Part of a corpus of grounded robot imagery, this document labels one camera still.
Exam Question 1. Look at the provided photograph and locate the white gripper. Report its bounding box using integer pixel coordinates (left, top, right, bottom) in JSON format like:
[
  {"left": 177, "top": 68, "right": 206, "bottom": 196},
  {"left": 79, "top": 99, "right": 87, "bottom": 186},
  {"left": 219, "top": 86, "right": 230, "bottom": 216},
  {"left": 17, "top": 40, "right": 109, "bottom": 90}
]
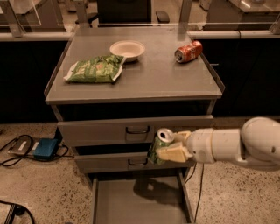
[{"left": 156, "top": 128, "right": 215, "bottom": 164}]

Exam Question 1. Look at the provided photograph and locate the green soda can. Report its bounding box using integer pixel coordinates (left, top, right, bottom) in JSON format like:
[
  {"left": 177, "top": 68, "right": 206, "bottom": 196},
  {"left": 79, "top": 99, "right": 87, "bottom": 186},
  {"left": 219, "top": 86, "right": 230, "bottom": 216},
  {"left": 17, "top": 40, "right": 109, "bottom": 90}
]
[{"left": 147, "top": 128, "right": 174, "bottom": 165}]

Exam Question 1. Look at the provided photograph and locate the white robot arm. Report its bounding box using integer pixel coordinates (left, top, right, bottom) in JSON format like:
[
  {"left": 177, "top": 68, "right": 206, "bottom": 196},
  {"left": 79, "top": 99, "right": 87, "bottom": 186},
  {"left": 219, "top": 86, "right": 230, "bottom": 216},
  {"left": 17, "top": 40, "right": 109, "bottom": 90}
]
[{"left": 156, "top": 117, "right": 280, "bottom": 172}]

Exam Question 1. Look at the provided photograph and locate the top grey drawer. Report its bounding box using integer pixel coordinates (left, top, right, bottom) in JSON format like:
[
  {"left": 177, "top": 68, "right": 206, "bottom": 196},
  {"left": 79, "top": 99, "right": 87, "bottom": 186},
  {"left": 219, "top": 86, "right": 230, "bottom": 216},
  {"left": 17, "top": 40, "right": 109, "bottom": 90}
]
[{"left": 58, "top": 115, "right": 214, "bottom": 147}]

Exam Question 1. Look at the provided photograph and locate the grey drawer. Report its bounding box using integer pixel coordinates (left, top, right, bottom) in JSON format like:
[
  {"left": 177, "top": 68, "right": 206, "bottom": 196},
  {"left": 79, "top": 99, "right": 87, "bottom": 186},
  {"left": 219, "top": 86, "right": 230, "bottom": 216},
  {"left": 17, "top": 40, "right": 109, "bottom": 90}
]
[
  {"left": 58, "top": 115, "right": 214, "bottom": 147},
  {"left": 90, "top": 169, "right": 194, "bottom": 224},
  {"left": 74, "top": 143, "right": 194, "bottom": 173}
]

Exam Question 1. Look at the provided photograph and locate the bottom grey drawer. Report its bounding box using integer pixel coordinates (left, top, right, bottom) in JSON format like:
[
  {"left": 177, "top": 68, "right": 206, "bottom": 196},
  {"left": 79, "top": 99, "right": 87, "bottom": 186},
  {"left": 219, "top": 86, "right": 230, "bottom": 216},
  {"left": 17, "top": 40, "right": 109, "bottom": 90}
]
[{"left": 90, "top": 169, "right": 194, "bottom": 224}]

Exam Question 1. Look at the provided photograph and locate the middle grey drawer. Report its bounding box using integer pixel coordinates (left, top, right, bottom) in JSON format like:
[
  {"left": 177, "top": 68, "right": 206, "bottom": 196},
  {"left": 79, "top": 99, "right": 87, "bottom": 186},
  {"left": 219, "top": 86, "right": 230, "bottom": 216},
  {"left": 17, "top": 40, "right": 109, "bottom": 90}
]
[{"left": 74, "top": 143, "right": 194, "bottom": 173}]

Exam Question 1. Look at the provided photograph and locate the grey drawer cabinet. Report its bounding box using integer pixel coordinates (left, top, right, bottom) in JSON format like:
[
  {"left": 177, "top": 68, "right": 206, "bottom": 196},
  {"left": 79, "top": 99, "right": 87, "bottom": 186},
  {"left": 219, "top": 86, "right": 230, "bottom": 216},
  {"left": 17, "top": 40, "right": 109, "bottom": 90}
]
[{"left": 43, "top": 26, "right": 226, "bottom": 193}]

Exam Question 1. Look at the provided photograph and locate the orange soda can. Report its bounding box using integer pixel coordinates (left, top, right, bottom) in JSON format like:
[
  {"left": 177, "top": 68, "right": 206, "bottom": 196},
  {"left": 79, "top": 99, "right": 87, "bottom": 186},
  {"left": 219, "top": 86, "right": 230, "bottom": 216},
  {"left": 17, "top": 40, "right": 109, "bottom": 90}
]
[{"left": 174, "top": 40, "right": 203, "bottom": 63}]

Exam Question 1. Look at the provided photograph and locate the white paper bowl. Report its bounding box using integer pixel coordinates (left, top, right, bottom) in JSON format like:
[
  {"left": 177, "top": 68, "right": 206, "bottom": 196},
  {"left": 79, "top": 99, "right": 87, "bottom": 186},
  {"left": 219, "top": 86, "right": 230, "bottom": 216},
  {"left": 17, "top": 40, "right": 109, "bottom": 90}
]
[{"left": 109, "top": 40, "right": 145, "bottom": 62}]

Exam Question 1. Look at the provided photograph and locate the green chip bag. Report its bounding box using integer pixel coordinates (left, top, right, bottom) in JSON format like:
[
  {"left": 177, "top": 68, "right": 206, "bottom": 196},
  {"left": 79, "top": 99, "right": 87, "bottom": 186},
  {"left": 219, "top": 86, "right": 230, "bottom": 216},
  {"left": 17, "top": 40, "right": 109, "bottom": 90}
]
[{"left": 64, "top": 54, "right": 126, "bottom": 83}]

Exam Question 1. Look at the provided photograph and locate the blue power box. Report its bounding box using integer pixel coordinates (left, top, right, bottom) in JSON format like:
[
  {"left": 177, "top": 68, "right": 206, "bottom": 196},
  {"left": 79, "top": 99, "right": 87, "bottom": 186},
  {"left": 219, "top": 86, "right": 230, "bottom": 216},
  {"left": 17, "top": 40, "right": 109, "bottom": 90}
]
[{"left": 32, "top": 138, "right": 58, "bottom": 160}]

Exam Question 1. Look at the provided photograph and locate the silver flat device on floor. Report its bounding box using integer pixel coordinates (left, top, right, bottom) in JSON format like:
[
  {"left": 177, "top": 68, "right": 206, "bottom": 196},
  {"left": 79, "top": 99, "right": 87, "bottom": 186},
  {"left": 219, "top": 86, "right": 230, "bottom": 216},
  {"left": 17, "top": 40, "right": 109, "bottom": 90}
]
[{"left": 8, "top": 136, "right": 39, "bottom": 156}]

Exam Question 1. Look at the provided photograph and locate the black object bottom left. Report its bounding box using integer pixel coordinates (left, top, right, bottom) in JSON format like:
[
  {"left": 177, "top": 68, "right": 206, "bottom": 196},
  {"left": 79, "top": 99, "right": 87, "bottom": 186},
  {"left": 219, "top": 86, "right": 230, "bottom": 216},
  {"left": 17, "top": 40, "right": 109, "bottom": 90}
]
[{"left": 0, "top": 200, "right": 36, "bottom": 224}]

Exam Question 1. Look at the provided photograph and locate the black cable beside cabinet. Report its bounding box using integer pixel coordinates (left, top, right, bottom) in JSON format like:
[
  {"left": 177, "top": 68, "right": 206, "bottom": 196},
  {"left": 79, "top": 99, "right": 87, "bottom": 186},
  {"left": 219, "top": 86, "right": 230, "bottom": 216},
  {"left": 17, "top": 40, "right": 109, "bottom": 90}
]
[{"left": 184, "top": 163, "right": 207, "bottom": 224}]

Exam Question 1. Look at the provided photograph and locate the black floor cable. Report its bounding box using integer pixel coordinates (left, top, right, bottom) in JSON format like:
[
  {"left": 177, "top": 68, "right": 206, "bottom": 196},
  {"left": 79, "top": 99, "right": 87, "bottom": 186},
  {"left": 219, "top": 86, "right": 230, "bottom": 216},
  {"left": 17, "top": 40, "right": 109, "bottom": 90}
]
[{"left": 0, "top": 134, "right": 74, "bottom": 168}]

